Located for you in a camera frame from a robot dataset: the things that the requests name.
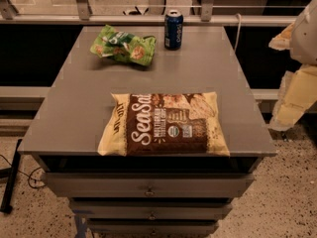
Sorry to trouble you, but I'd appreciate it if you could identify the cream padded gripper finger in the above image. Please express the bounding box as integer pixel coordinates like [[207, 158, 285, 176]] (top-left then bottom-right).
[[268, 23, 294, 51], [268, 64, 317, 131]]

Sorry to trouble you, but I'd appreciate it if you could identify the green rice chip bag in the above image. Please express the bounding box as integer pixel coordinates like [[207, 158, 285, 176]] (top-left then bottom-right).
[[90, 25, 157, 66]]

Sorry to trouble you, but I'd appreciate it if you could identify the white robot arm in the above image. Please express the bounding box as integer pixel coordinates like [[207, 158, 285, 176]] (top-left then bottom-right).
[[268, 0, 317, 131]]

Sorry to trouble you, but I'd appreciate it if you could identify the brown yellow tortilla chip bag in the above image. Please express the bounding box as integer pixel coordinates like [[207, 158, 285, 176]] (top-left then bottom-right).
[[98, 92, 230, 156]]

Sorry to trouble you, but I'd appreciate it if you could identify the blue soda can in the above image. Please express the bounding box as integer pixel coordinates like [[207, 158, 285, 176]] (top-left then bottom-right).
[[164, 10, 183, 50]]

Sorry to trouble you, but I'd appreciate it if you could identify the grey drawer cabinet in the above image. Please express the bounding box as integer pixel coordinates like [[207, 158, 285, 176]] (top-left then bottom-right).
[[19, 26, 275, 236]]

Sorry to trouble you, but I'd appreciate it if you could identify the black floor stand bar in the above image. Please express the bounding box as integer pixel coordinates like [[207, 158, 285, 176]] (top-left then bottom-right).
[[0, 139, 22, 214]]

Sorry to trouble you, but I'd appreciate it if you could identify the white hanging cable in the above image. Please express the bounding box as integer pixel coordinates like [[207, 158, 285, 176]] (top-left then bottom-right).
[[233, 12, 243, 53]]

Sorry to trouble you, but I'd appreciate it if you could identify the metal window frame rail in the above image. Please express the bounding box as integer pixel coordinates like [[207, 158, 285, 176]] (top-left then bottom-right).
[[0, 0, 298, 28]]

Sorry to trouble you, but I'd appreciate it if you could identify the black floor cable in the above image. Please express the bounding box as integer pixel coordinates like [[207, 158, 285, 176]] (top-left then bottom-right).
[[0, 154, 47, 189]]

